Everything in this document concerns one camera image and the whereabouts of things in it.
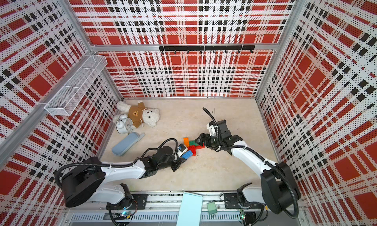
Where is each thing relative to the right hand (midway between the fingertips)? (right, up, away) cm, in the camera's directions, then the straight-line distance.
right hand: (201, 142), depth 83 cm
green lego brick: (-6, -2, +8) cm, 10 cm away
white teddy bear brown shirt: (-44, +16, +19) cm, 50 cm away
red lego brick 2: (-2, -5, +10) cm, 11 cm away
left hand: (-10, -9, +3) cm, 14 cm away
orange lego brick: (-9, -1, +9) cm, 13 cm away
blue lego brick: (-8, -8, +1) cm, 11 cm away
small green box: (+4, -30, -12) cm, 32 cm away
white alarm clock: (-50, +9, +10) cm, 51 cm away
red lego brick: (-6, -5, +8) cm, 11 cm away
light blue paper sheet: (-6, -30, -15) cm, 34 cm away
